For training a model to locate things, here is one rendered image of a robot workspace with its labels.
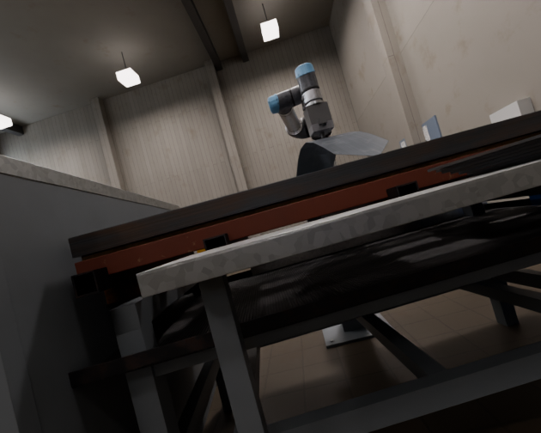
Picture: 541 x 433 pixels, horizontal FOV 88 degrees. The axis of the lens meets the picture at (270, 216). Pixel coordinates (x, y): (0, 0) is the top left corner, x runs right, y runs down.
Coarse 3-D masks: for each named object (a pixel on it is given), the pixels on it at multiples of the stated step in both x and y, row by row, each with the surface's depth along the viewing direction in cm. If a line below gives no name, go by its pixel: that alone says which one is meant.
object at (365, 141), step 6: (360, 138) 91; (366, 138) 90; (372, 138) 89; (378, 138) 88; (384, 138) 87; (336, 144) 89; (342, 144) 88; (348, 144) 87; (354, 144) 87; (360, 144) 86; (366, 144) 85; (330, 150) 85; (336, 150) 85; (342, 150) 84
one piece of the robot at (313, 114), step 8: (312, 104) 106; (320, 104) 107; (304, 112) 111; (312, 112) 106; (320, 112) 107; (328, 112) 107; (312, 120) 106; (320, 120) 105; (328, 120) 107; (312, 128) 107; (320, 128) 106; (328, 128) 107; (312, 136) 111
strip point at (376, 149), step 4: (388, 140) 85; (372, 144) 84; (376, 144) 84; (380, 144) 83; (384, 144) 83; (360, 148) 83; (364, 148) 83; (368, 148) 82; (372, 148) 82; (376, 148) 81; (380, 148) 81; (384, 148) 80; (340, 152) 83; (344, 152) 82; (348, 152) 82; (352, 152) 81; (356, 152) 81; (360, 152) 80; (364, 152) 80; (368, 152) 79; (372, 152) 79; (376, 152) 79; (380, 152) 78
